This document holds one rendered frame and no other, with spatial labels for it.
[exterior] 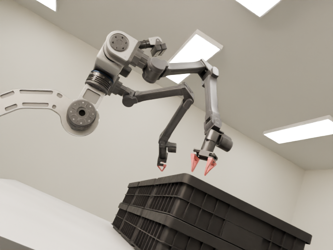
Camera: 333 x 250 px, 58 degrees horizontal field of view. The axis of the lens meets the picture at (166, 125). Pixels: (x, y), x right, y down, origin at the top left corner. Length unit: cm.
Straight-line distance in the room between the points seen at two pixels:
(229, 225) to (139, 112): 393
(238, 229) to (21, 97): 126
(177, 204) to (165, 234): 7
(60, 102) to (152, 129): 308
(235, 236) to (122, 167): 373
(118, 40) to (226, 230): 98
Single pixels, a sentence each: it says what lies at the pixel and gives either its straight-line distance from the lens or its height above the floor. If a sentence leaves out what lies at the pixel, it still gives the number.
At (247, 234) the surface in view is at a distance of 83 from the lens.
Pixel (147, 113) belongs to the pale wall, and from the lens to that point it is 467.
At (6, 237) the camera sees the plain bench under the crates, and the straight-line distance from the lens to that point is 43.
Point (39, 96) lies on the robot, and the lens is 169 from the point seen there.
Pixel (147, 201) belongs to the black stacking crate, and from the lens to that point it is 106.
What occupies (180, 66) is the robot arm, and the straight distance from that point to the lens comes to 157.
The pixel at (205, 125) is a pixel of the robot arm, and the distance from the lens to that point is 144.
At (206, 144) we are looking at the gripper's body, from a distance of 134.
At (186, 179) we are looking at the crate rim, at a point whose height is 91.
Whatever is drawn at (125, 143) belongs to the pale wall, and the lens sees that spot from 450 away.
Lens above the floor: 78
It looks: 18 degrees up
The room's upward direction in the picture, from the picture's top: 25 degrees clockwise
